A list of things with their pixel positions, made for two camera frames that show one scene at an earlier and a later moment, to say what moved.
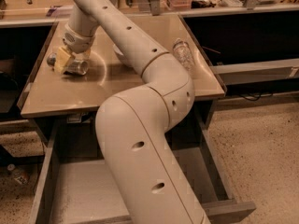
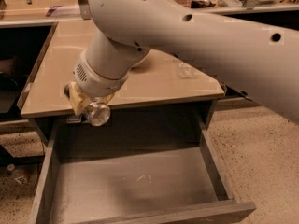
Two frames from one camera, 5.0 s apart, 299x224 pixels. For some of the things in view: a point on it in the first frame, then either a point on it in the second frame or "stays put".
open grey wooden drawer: x=75 y=187 stays put
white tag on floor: x=21 y=180 stays put
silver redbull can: x=77 y=67 -> x=97 y=113
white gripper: x=78 y=43 -> x=93 y=82
